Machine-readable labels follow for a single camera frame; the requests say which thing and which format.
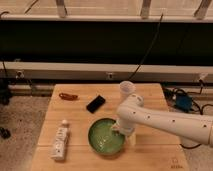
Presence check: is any clear plastic cup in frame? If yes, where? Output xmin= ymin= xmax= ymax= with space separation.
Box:
xmin=119 ymin=81 xmax=136 ymax=100

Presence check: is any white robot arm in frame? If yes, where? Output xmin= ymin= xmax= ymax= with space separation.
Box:
xmin=116 ymin=94 xmax=213 ymax=147

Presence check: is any black object on floor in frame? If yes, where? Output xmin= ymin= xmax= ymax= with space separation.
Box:
xmin=0 ymin=127 xmax=11 ymax=139

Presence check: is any white tube bottle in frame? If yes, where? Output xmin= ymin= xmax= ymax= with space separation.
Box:
xmin=51 ymin=120 xmax=69 ymax=161

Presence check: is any red-brown sausage toy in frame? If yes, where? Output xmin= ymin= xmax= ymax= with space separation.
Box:
xmin=59 ymin=93 xmax=78 ymax=101

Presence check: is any blue box on floor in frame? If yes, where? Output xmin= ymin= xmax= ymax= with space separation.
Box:
xmin=175 ymin=95 xmax=192 ymax=109

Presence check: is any black rectangular phone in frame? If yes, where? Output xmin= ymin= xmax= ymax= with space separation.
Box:
xmin=86 ymin=95 xmax=105 ymax=113

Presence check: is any black floor cable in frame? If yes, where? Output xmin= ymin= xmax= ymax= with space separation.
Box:
xmin=163 ymin=87 xmax=213 ymax=150

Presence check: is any black hanging cable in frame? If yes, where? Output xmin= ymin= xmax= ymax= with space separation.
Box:
xmin=128 ymin=13 xmax=165 ymax=82

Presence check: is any green ceramic bowl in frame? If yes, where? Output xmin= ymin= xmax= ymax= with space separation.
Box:
xmin=88 ymin=118 xmax=125 ymax=155

